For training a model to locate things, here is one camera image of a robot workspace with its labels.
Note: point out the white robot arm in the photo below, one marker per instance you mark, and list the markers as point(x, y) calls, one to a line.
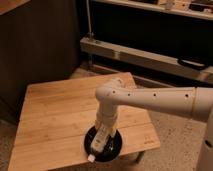
point(193, 102)

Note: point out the black handle on shelf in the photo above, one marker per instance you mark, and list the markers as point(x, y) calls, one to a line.
point(192, 65)

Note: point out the wooden table leg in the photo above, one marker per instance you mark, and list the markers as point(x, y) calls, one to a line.
point(139, 157)

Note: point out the black ceramic bowl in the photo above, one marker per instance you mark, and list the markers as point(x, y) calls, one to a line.
point(111, 150)

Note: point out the metal pole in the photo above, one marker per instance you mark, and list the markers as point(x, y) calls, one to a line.
point(90, 31)

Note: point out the white plastic bottle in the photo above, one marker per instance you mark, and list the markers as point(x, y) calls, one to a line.
point(98, 143)

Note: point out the wooden shelf rack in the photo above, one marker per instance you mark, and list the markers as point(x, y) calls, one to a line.
point(149, 37)

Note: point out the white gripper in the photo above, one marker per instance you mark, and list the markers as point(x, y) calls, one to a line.
point(108, 121)

